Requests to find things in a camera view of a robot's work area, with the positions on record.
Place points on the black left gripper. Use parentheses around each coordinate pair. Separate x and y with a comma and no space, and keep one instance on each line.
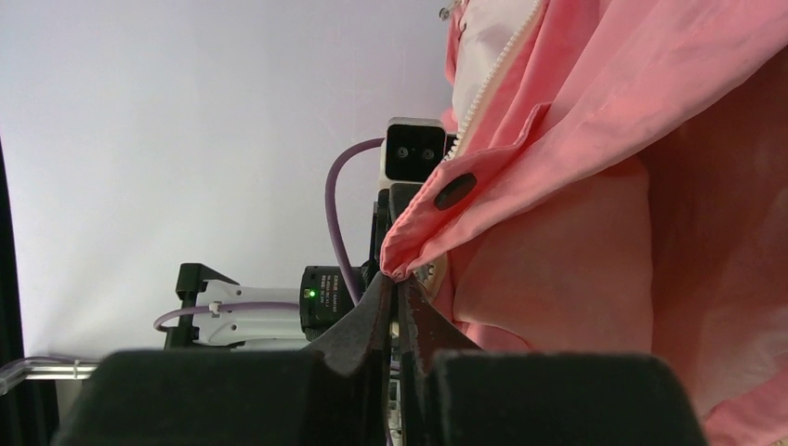
(325,298)

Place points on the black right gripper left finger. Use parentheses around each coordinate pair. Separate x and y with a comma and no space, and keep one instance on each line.
(331,392)

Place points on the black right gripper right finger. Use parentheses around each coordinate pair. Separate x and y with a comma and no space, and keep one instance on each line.
(454,393)

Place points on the pink zip-up jacket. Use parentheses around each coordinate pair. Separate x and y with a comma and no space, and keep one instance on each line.
(619,184)

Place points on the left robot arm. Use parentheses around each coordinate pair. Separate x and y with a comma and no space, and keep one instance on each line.
(218,312)

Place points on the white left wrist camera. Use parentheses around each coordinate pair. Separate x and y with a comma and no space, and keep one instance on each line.
(412,149)

